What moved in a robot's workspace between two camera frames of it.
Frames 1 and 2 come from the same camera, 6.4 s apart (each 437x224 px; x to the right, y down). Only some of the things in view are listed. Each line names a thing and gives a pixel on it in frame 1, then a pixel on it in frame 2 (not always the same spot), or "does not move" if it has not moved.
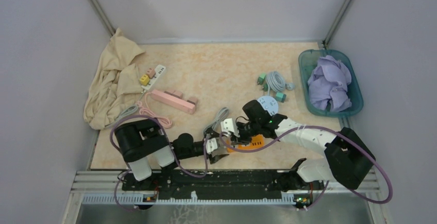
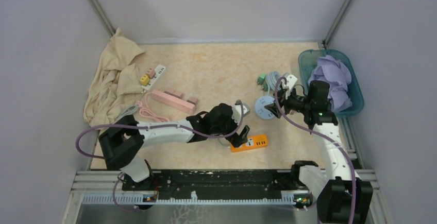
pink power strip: (179, 103) does not move
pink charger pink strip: (178, 93) does not move
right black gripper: (240, 137) → (274, 108)
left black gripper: (216, 157) → (236, 140)
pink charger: (170, 91) does not move
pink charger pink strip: (192, 100) does not move
